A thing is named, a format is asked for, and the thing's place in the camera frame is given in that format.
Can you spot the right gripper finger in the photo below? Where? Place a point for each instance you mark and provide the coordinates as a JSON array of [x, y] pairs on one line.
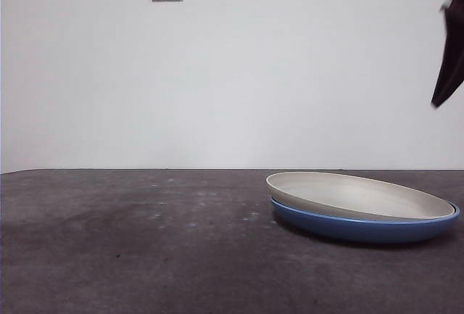
[[451, 60]]

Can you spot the white round plate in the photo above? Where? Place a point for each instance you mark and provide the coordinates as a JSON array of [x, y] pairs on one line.
[[355, 198]]

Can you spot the blue round plate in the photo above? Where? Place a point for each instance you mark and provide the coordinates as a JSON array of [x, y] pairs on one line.
[[362, 228]]

